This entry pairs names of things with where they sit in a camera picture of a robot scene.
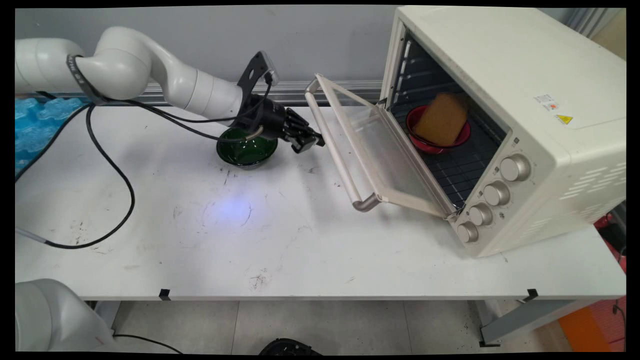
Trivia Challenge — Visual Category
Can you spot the blue bubble wrap sheet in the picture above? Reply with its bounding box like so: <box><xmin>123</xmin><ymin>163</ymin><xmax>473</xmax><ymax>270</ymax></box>
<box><xmin>15</xmin><ymin>97</ymin><xmax>92</xmax><ymax>177</ymax></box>

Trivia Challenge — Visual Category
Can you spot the black wire oven rack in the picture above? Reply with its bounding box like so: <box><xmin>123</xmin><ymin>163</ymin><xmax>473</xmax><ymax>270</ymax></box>
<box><xmin>391</xmin><ymin>106</ymin><xmax>507</xmax><ymax>210</ymax></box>

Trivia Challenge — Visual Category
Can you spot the black cable with silver plug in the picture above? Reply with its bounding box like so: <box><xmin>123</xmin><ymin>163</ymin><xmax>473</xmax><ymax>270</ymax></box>
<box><xmin>145</xmin><ymin>106</ymin><xmax>264</xmax><ymax>144</ymax></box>

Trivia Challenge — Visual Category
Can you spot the beige oven knob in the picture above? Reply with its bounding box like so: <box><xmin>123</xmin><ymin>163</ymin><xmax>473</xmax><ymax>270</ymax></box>
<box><xmin>468</xmin><ymin>202</ymin><xmax>494</xmax><ymax>227</ymax></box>
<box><xmin>482</xmin><ymin>180</ymin><xmax>512</xmax><ymax>207</ymax></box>
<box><xmin>499</xmin><ymin>153</ymin><xmax>532</xmax><ymax>183</ymax></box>
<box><xmin>456</xmin><ymin>220</ymin><xmax>480</xmax><ymax>245</ymax></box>

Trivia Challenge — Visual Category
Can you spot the aluminium rail along wall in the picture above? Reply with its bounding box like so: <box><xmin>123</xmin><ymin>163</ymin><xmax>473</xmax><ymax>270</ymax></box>
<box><xmin>142</xmin><ymin>79</ymin><xmax>384</xmax><ymax>107</ymax></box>

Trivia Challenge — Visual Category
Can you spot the black object on floor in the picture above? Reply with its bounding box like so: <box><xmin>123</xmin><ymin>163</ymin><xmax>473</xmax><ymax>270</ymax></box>
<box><xmin>258</xmin><ymin>337</ymin><xmax>322</xmax><ymax>357</ymax></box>

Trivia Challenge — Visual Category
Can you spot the white label sticker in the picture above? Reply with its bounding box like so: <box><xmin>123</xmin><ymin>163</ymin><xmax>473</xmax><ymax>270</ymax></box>
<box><xmin>533</xmin><ymin>93</ymin><xmax>560</xmax><ymax>112</ymax></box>

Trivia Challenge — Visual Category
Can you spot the red object behind table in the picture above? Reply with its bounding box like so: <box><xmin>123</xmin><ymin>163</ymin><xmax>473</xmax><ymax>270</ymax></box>
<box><xmin>594</xmin><ymin>212</ymin><xmax>627</xmax><ymax>274</ymax></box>

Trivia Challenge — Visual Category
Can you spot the thin black floor cable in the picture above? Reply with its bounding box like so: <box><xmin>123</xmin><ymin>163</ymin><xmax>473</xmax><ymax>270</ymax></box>
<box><xmin>112</xmin><ymin>333</ymin><xmax>184</xmax><ymax>355</ymax></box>

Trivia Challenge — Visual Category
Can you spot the thick black looping cable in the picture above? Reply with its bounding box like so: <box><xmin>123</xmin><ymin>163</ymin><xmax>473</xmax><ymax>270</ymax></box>
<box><xmin>15</xmin><ymin>102</ymin><xmax>136</xmax><ymax>250</ymax></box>

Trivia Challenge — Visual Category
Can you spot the red bowl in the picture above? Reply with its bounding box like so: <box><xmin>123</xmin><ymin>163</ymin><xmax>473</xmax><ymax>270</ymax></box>
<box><xmin>405</xmin><ymin>104</ymin><xmax>472</xmax><ymax>155</ymax></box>

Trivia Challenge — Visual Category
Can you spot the green bowl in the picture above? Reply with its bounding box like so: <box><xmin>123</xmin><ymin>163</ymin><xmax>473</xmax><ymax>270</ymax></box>
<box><xmin>215</xmin><ymin>127</ymin><xmax>279</xmax><ymax>170</ymax></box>

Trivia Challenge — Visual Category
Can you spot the cream oven door with handle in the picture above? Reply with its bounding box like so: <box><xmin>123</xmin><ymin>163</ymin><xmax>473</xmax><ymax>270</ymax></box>
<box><xmin>304</xmin><ymin>73</ymin><xmax>459</xmax><ymax>220</ymax></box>

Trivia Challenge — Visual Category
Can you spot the thin black camera cable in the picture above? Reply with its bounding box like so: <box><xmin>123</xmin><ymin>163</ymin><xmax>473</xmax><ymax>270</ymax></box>
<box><xmin>107</xmin><ymin>74</ymin><xmax>274</xmax><ymax>124</ymax></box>

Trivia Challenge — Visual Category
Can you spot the brown bread slice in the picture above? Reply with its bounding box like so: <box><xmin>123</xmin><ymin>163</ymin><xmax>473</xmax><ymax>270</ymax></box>
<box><xmin>412</xmin><ymin>92</ymin><xmax>470</xmax><ymax>147</ymax></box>

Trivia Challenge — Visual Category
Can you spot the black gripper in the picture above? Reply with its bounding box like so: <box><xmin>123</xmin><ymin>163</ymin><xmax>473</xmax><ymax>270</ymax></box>
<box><xmin>234</xmin><ymin>94</ymin><xmax>326</xmax><ymax>154</ymax></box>

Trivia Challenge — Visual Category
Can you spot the grey table leg brace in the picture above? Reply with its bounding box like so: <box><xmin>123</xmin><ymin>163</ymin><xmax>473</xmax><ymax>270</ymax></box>
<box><xmin>478</xmin><ymin>299</ymin><xmax>597</xmax><ymax>348</ymax></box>

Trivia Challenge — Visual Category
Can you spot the cream toaster oven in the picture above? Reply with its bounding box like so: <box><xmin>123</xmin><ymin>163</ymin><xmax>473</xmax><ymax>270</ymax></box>
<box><xmin>379</xmin><ymin>5</ymin><xmax>627</xmax><ymax>259</ymax></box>

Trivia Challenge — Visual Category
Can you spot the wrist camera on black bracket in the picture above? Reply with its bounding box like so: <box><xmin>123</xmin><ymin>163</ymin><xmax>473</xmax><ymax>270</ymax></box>
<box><xmin>236</xmin><ymin>50</ymin><xmax>281</xmax><ymax>97</ymax></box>

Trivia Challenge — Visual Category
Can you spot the beige cardboard panel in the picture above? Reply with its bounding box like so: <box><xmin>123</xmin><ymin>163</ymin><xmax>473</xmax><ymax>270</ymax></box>
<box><xmin>591</xmin><ymin>10</ymin><xmax>627</xmax><ymax>62</ymax></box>

